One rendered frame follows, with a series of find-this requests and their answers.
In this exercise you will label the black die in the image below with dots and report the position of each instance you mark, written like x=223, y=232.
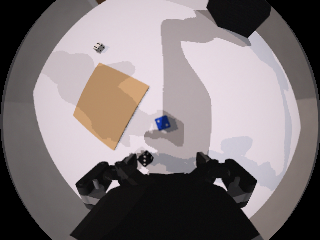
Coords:
x=145, y=158

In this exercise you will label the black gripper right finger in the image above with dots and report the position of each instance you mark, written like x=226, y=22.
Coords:
x=239, y=183

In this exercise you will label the dark blue die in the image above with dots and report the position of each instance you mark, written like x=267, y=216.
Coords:
x=162, y=123

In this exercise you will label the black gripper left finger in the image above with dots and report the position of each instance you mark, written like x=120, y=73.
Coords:
x=94, y=184

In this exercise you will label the tan flat mat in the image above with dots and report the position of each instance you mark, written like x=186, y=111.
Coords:
x=107, y=103

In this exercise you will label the grey die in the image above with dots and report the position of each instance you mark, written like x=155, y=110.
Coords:
x=99, y=47

